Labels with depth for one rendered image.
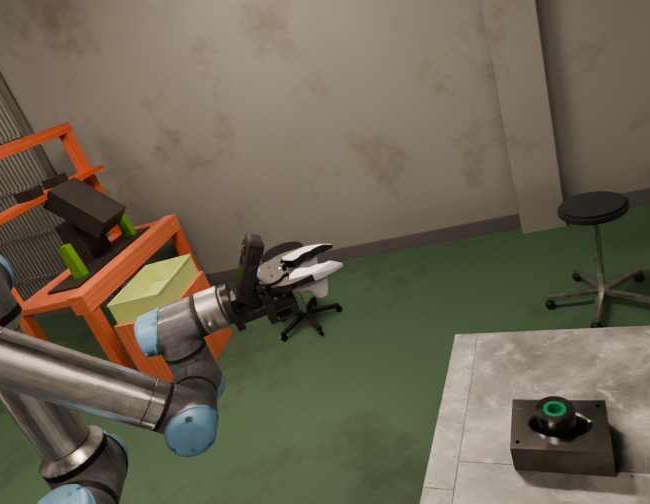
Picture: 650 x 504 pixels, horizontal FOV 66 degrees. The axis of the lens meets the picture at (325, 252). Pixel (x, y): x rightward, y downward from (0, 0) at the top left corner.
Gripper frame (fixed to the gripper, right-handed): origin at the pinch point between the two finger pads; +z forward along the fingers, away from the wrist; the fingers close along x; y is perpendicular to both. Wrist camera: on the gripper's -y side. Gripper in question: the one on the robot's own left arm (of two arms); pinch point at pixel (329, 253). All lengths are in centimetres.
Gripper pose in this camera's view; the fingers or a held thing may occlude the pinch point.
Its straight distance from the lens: 87.2
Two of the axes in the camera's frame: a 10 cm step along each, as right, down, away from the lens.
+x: 2.4, 4.5, -8.6
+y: 2.8, 8.2, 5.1
